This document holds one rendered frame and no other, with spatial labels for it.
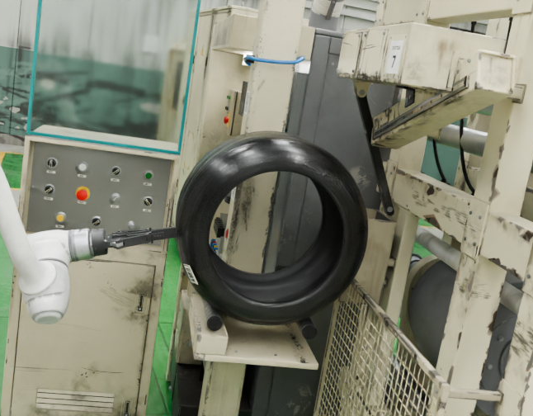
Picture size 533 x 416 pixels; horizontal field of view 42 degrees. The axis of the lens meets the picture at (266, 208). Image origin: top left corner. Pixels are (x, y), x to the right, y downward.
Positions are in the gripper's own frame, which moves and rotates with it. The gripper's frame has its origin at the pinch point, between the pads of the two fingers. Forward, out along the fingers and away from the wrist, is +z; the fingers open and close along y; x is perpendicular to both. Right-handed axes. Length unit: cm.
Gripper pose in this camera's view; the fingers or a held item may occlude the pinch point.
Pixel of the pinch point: (163, 233)
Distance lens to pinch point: 200.4
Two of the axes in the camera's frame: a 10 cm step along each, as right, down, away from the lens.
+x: 1.0, 9.7, 2.3
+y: -1.5, -2.1, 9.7
